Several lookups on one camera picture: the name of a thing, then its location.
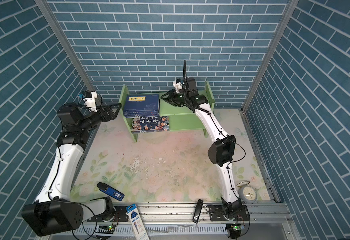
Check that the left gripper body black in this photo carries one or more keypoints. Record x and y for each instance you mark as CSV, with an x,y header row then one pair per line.
x,y
104,119

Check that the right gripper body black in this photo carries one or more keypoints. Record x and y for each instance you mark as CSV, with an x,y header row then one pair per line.
x,y
179,99

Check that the dark blue book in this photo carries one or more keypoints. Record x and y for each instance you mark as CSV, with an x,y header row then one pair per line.
x,y
141,106

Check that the colourful illustrated book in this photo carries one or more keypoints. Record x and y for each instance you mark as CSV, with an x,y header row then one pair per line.
x,y
150,124

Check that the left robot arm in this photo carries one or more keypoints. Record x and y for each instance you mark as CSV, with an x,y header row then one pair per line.
x,y
52,211

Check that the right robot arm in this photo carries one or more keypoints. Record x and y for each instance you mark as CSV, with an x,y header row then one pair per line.
x,y
221,152

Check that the green two-tier shelf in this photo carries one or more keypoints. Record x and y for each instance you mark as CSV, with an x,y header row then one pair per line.
x,y
180,119

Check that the blue handheld device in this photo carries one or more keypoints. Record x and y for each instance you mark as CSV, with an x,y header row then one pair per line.
x,y
110,191

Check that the black remote stick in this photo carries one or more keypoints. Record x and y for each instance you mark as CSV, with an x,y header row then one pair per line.
x,y
198,210

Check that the blue white packaged box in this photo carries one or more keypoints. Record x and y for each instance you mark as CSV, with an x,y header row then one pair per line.
x,y
137,224

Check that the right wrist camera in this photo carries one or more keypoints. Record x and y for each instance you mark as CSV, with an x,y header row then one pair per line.
x,y
178,85

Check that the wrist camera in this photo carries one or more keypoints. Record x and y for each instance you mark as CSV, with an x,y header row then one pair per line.
x,y
178,85
89,98

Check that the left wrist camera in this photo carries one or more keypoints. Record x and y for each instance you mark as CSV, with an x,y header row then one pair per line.
x,y
89,98

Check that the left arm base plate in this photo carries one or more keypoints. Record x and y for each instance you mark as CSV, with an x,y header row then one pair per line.
x,y
117,214

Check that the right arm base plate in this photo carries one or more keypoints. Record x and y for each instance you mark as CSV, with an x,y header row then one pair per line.
x,y
219,213

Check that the aluminium rail frame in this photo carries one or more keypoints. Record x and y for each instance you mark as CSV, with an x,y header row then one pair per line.
x,y
259,221

